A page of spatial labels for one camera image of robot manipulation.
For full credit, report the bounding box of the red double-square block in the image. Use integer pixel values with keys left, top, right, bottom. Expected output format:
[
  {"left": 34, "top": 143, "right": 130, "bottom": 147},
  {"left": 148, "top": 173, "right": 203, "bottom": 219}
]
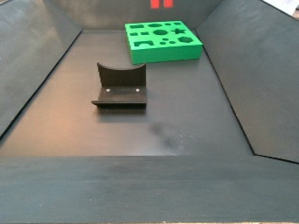
[{"left": 150, "top": 0, "right": 174, "bottom": 9}]

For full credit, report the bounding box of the green shape-sorting board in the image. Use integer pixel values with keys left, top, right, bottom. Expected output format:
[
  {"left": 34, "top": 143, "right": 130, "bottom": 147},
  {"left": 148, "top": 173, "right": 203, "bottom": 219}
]
[{"left": 126, "top": 21, "right": 203, "bottom": 64}]

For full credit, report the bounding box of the black curved holder stand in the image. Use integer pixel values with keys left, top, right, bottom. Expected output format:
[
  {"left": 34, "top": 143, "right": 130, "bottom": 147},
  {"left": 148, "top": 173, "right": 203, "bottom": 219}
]
[{"left": 91, "top": 63, "right": 147, "bottom": 107}]

